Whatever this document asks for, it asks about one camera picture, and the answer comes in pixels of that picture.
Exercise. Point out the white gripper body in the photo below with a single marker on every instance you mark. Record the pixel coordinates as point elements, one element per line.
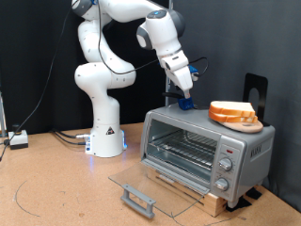
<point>178,70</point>

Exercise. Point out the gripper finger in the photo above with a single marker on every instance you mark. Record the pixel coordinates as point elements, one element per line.
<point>187,93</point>

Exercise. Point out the black spatula with blue block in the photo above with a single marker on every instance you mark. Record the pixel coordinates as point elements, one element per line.
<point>185,104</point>

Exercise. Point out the white bread slice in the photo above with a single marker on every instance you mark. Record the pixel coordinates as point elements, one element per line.
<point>232,107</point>
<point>225,118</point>

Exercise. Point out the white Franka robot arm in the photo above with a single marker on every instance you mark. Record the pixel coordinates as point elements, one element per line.
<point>103,103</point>

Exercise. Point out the silver oven knob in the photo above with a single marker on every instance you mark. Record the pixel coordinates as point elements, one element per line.
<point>225,164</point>
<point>221,184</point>

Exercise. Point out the silver toaster oven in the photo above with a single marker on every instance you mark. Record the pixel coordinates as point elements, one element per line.
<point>247,157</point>

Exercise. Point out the wooden block under oven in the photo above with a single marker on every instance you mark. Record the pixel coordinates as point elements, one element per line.
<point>213,204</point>

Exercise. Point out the vertical metal pole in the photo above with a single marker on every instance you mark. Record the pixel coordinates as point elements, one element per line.
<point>169,91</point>

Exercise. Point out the grey curtain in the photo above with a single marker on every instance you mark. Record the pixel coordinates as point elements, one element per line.
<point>238,37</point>

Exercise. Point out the black metal bookend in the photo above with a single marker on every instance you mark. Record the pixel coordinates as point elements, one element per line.
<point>261,84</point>

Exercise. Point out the black curtain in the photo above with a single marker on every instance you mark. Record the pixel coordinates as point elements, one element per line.
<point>31,47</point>

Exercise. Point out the grey emergency stop box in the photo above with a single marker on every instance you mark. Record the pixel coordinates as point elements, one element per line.
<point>18,139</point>

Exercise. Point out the metal stand leg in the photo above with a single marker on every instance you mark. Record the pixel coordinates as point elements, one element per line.
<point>2,116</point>

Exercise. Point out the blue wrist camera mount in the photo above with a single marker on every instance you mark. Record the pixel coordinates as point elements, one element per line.
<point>193,71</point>

